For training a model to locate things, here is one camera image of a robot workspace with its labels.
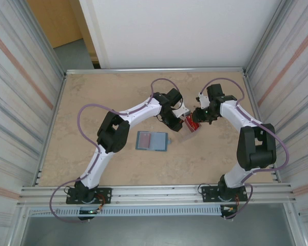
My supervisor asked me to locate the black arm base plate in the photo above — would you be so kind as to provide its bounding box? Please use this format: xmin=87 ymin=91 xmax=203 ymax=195
xmin=201 ymin=184 xmax=248 ymax=203
xmin=66 ymin=187 xmax=112 ymax=205

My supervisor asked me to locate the wide aluminium frame rail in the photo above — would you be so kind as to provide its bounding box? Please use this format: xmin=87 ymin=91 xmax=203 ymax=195
xmin=19 ymin=182 xmax=297 ymax=208

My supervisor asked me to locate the thin aluminium frame rail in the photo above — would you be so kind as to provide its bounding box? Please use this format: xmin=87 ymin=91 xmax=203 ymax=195
xmin=65 ymin=67 xmax=247 ymax=75

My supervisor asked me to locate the wooden door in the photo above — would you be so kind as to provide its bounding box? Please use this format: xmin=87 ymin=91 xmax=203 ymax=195
xmin=27 ymin=0 xmax=83 ymax=49

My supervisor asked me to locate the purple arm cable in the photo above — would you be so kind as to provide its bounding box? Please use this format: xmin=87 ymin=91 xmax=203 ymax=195
xmin=200 ymin=78 xmax=290 ymax=220
xmin=49 ymin=78 xmax=180 ymax=223

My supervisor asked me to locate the small black controller box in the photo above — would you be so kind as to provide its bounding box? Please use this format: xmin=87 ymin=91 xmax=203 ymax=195
xmin=220 ymin=204 xmax=239 ymax=220
xmin=76 ymin=204 xmax=105 ymax=221

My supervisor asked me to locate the aluminium upright post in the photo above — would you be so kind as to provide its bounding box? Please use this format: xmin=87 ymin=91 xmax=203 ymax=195
xmin=245 ymin=0 xmax=292 ymax=74
xmin=20 ymin=0 xmax=67 ymax=77

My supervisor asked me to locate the grey slotted cable duct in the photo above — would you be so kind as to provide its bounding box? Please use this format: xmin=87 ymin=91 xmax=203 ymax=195
xmin=28 ymin=206 xmax=238 ymax=217

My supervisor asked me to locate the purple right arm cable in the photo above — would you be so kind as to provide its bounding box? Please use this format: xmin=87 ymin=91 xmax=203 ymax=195
xmin=200 ymin=78 xmax=290 ymax=220

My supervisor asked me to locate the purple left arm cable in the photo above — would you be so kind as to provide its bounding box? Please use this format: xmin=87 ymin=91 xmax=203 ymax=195
xmin=49 ymin=78 xmax=180 ymax=223

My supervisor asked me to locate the aluminium table side rail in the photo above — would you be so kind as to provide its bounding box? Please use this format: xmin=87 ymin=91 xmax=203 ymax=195
xmin=35 ymin=73 xmax=68 ymax=186
xmin=242 ymin=71 xmax=282 ymax=183

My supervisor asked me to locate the blue leather card holder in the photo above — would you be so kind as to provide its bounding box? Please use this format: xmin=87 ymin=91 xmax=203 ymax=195
xmin=135 ymin=131 xmax=171 ymax=152

